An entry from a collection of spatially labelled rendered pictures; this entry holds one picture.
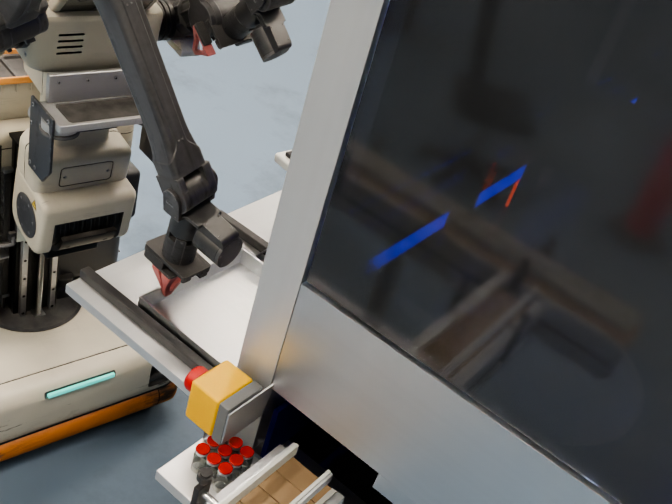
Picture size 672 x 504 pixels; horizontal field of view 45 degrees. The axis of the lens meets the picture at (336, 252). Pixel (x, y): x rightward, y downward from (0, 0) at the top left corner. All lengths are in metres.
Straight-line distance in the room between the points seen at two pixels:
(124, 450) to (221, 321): 0.98
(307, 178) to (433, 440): 0.36
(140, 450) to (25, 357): 0.43
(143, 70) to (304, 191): 0.34
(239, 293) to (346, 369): 0.51
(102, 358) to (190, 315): 0.79
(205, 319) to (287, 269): 0.43
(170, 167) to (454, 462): 0.60
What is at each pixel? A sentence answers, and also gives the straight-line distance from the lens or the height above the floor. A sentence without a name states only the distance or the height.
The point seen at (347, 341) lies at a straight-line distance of 1.05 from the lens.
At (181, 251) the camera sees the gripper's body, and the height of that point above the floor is 1.03.
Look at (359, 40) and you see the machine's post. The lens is 0.91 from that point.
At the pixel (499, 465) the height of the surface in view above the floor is 1.16.
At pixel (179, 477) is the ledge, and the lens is 1.24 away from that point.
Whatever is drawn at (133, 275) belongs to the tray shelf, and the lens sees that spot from 1.55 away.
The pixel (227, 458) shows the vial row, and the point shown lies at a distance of 1.22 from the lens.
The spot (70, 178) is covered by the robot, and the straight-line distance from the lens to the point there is 1.87.
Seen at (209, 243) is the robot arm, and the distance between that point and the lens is 1.31.
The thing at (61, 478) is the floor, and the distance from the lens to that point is 2.33.
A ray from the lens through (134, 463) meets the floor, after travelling 2.37.
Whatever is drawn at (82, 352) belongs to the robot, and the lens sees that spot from 2.25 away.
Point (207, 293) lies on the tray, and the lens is 1.53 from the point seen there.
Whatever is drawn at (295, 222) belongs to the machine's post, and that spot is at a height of 1.29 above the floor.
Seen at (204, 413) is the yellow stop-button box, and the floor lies 0.99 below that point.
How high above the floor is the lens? 1.85
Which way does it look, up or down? 34 degrees down
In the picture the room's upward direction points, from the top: 18 degrees clockwise
